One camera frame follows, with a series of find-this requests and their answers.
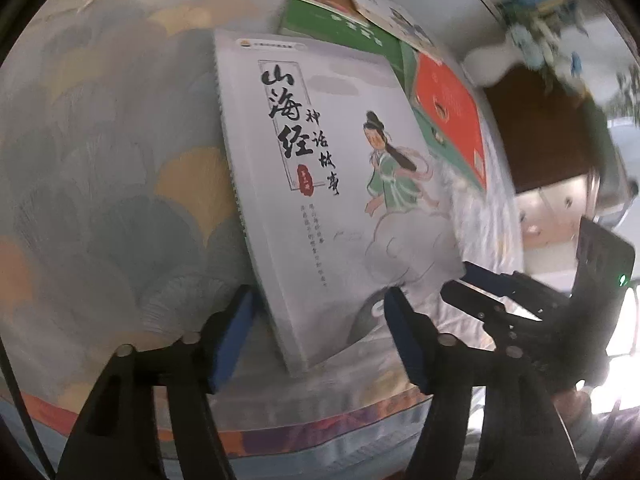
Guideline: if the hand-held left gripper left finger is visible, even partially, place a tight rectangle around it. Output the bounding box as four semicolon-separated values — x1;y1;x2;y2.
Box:
57;285;261;480

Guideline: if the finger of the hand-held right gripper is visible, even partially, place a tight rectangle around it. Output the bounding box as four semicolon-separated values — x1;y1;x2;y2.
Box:
442;281;538;341
462;261;571;311

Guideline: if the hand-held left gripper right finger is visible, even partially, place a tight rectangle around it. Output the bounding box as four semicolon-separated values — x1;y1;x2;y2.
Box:
385;287;581;480

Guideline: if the white book green-robed figure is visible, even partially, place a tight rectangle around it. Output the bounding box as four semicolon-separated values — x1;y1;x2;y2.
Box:
214;30;466;378

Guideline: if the person's right forearm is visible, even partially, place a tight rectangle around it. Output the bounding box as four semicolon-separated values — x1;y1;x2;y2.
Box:
550;389;633;468

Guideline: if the beige box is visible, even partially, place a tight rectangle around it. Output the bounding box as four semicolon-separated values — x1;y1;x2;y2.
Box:
515;180;601;251

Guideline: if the brown wooden cabinet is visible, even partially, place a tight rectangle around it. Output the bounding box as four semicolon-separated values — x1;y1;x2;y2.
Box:
482;65;608;196

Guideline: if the orange-red book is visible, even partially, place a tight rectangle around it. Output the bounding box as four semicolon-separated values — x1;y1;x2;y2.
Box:
412;52;489;192

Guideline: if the white vase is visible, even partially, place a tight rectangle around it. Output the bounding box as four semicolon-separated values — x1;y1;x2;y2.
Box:
462;40;521;86

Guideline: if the white illustrated book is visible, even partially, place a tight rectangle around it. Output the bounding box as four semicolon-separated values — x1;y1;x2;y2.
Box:
342;0;443;56

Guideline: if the green book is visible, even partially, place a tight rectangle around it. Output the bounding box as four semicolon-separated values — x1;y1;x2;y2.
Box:
277;0;408;73

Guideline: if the black cable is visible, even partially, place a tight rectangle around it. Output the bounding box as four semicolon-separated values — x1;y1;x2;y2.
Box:
0;342;55;480
582;405;623;480

